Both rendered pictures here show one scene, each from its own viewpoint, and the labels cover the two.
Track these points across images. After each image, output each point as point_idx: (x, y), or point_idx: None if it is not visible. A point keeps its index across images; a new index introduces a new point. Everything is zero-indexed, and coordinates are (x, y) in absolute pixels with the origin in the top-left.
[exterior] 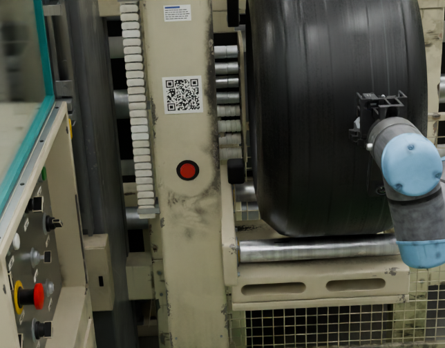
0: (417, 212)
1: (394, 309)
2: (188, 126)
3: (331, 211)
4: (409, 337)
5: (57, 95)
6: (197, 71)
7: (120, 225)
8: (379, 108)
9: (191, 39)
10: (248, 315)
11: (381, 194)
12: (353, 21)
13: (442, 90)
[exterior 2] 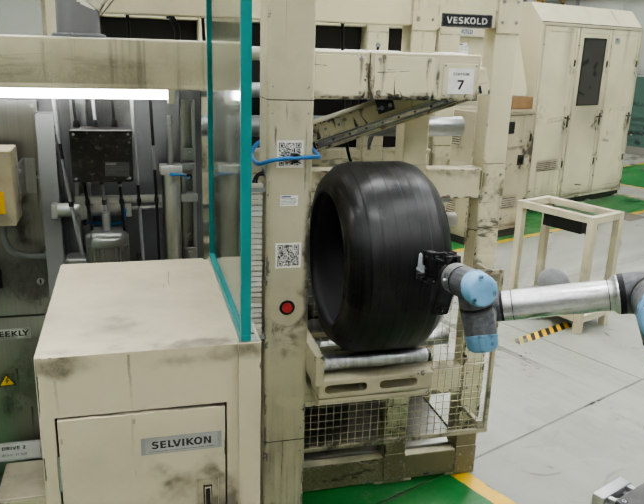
0: (481, 317)
1: (386, 415)
2: (289, 277)
3: (392, 330)
4: (396, 435)
5: (184, 258)
6: (299, 239)
7: None
8: (446, 257)
9: (296, 217)
10: None
11: (439, 313)
12: (408, 207)
13: None
